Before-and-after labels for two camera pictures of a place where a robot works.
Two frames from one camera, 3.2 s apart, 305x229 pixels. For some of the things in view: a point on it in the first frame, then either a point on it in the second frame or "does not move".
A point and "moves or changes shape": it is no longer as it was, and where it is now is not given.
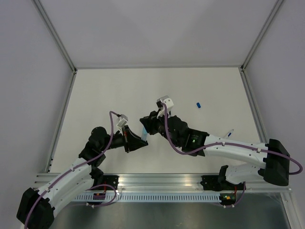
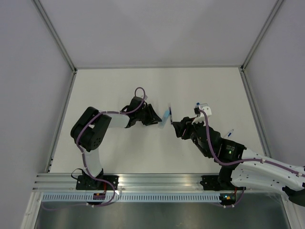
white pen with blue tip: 229,134 does not move
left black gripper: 134,141 to 153,118
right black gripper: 150,122 to 179,127
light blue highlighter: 144,134 moves or changes shape
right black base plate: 211,182 does not move
